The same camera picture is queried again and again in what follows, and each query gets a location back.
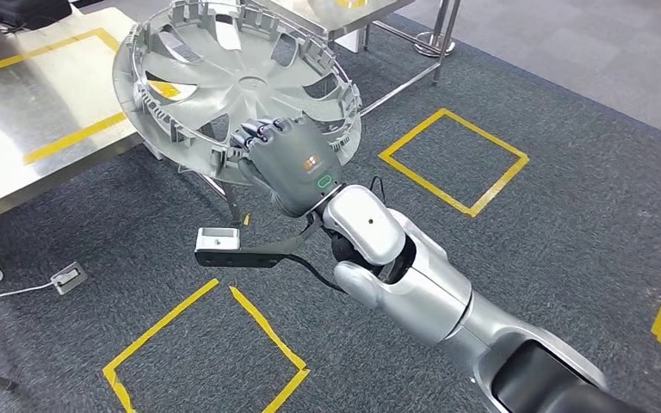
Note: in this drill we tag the grey floor socket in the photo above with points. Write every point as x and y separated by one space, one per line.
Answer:
68 278

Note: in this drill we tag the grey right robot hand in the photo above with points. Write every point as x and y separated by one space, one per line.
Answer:
302 171

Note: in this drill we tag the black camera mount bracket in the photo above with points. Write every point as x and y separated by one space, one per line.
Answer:
239 259

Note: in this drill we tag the chrome round stand base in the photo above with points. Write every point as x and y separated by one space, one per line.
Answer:
434 45

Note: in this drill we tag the silver plastic wheel hubcap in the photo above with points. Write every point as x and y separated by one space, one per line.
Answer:
250 82

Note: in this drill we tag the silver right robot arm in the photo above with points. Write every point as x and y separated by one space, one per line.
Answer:
433 302

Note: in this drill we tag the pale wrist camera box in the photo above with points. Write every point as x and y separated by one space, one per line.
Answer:
217 239

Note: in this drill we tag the yellow table tape square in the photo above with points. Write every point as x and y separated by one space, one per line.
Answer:
74 137

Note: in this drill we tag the black bag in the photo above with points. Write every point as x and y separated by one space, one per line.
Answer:
28 14

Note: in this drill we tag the white panel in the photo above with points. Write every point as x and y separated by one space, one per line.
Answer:
347 41

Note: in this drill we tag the stainless steel workbench table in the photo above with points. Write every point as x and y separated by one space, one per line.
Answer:
365 20
51 85

